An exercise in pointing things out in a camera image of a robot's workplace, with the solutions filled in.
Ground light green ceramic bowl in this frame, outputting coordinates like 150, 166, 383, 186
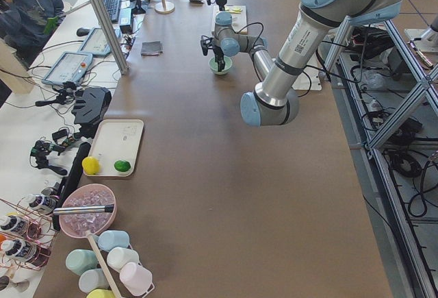
209, 56, 234, 76

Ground steel tongs on pink bowl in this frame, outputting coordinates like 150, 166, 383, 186
53, 204, 116, 216

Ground pink ribbed bowl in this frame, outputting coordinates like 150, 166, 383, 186
59, 184, 117, 238

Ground upper lemon slice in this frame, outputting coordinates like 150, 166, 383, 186
227, 7, 243, 14

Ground bamboo cutting board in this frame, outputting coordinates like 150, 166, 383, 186
211, 5, 248, 34

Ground grey folded cloth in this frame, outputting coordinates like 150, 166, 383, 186
140, 41, 163, 56

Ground black keyboard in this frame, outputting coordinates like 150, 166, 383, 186
103, 0, 121, 23

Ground far teach pendant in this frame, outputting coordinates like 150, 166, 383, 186
78, 27, 111, 58

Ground teach pendant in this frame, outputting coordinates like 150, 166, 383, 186
42, 51, 93, 86
78, 27, 111, 58

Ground beige rabbit tray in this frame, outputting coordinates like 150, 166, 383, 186
83, 119, 144, 177

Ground green lime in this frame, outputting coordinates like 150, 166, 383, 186
114, 160, 131, 173

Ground near teach pendant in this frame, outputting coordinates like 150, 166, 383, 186
42, 51, 93, 86

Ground yellow lemon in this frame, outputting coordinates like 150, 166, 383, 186
81, 156, 100, 175

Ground seated person in hoodie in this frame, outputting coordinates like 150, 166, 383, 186
1, 0, 64, 65

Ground pale blue plastic cup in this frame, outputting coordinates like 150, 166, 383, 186
98, 230, 130, 252

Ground white plastic cup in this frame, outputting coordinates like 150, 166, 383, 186
107, 247, 140, 273

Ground pink plastic cup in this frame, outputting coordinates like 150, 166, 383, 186
119, 262, 155, 297

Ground pale green plastic cup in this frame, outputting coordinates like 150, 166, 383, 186
65, 249, 99, 275

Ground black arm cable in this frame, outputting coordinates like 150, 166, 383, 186
235, 22, 266, 79

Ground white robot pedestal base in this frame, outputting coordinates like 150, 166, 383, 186
292, 67, 322, 91

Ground aluminium frame post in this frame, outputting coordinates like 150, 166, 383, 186
90, 0, 129, 75

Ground white wire cup rack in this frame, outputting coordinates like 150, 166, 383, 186
85, 231, 155, 298

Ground copper wire bottle rack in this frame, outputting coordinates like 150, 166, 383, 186
1, 199, 58, 271

